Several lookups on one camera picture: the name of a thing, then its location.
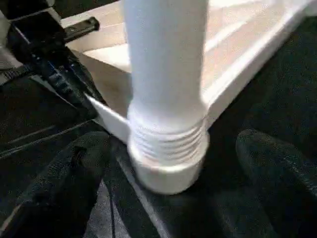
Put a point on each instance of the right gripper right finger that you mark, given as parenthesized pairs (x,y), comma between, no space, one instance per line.
(280,188)

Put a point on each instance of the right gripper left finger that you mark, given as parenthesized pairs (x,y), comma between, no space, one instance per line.
(62,186)

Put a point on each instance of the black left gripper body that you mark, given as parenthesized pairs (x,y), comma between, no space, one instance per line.
(37,39)

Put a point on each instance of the white table leg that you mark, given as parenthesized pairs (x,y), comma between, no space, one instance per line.
(158,62)

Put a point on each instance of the white plastic table top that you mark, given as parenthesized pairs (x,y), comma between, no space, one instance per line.
(247,49)

